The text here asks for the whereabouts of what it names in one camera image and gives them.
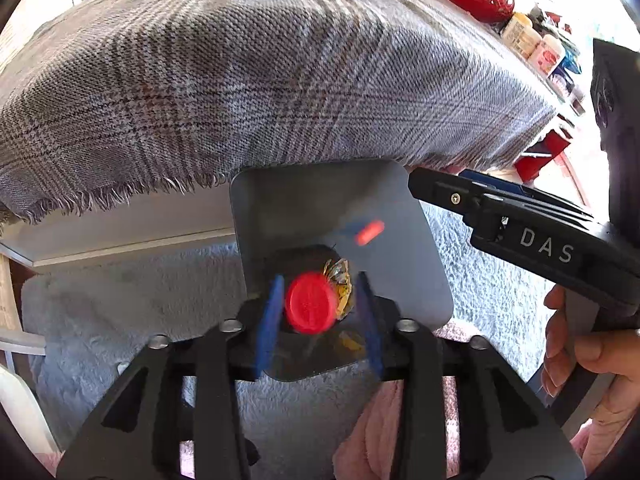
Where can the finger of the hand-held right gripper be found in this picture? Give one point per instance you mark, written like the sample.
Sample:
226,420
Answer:
500,184
440,190

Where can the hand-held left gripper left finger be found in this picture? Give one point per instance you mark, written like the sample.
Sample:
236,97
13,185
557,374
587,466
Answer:
267,330

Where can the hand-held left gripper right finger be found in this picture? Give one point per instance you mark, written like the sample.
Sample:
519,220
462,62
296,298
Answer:
372,332

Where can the red bottle cap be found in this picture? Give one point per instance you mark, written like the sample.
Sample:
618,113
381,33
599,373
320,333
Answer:
310,302

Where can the grey plastic bin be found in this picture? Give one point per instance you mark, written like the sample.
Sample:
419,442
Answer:
310,210

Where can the person's right hand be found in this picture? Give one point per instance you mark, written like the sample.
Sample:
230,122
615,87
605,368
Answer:
607,360

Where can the red box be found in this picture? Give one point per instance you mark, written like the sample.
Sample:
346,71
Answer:
542,152

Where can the gold candy wrapper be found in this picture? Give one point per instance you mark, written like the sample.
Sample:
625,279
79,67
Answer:
341,287

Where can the small red piece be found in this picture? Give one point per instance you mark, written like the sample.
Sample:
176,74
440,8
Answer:
369,232

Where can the pink fluffy clothing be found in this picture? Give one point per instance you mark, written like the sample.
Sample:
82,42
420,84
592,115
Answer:
370,425

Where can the white bottle pink label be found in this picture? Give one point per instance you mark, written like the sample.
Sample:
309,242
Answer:
546,56

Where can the blue packet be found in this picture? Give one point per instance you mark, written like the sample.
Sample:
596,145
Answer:
569,64

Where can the grey fluffy rug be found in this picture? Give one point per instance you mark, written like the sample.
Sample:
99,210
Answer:
125,310

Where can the white bottle yellow cap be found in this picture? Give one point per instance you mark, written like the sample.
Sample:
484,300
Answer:
520,35

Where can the grey plaid blanket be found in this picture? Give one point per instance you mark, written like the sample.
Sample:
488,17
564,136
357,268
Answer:
225,85

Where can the white chair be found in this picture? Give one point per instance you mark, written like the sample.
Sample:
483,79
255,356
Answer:
22,400

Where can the wooden leg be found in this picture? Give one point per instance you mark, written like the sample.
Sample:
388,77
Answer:
7,295

